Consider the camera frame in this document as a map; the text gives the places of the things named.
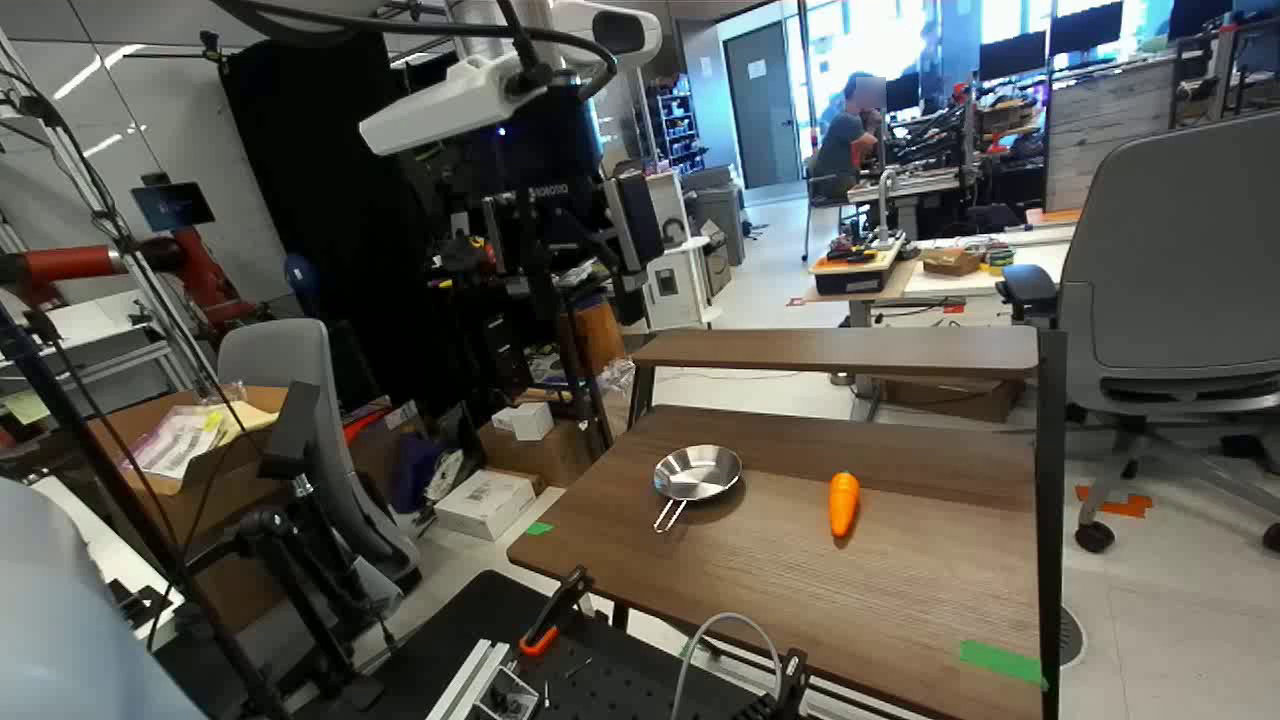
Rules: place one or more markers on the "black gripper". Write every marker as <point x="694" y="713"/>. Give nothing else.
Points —
<point x="549" y="133"/>

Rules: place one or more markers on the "orange carrot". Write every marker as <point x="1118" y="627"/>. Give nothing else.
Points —
<point x="845" y="507"/>

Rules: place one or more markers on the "red industrial robot arm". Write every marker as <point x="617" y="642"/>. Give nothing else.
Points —
<point x="65" y="261"/>

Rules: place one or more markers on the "small steel frying pan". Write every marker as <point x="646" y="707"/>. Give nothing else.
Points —
<point x="697" y="471"/>

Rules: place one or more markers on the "white computer tower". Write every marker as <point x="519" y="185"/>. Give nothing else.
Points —
<point x="677" y="286"/>

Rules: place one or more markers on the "grey door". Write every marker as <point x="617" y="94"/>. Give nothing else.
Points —
<point x="761" y="104"/>

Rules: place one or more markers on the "black curtain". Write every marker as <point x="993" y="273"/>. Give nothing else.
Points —
<point x="322" y="200"/>

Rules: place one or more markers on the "black equipment rack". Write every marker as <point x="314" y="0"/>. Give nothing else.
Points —
<point x="578" y="380"/>

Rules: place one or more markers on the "white plastic bag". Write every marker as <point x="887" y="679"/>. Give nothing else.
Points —
<point x="527" y="421"/>

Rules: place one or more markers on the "person in dark teal shirt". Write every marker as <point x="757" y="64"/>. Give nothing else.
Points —
<point x="845" y="133"/>

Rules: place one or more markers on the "small brown cardboard box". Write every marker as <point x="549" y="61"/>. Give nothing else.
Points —
<point x="546" y="459"/>

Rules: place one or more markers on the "grey plastic shell chair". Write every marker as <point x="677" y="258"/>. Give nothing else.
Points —
<point x="287" y="363"/>

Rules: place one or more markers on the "flat white box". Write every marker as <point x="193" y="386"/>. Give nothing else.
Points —
<point x="485" y="507"/>

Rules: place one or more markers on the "small black tablet screen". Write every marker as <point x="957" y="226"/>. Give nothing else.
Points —
<point x="169" y="206"/>

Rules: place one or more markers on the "green tape piece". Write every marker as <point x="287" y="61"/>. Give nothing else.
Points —
<point x="538" y="528"/>
<point x="1002" y="662"/>

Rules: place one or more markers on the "white and yellow papers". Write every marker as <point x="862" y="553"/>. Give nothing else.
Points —
<point x="185" y="434"/>

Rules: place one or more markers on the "open brown cardboard box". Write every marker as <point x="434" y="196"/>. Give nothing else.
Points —
<point x="212" y="503"/>

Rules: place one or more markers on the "black bar clamp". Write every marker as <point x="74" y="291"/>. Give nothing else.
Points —
<point x="794" y="682"/>

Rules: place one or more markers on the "large grey office chair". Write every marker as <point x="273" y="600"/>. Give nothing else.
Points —
<point x="1173" y="267"/>

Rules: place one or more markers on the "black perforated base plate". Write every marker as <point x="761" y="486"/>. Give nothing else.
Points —
<point x="603" y="682"/>

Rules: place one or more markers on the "silver aluminium rail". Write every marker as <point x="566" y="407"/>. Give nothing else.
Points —
<point x="461" y="685"/>

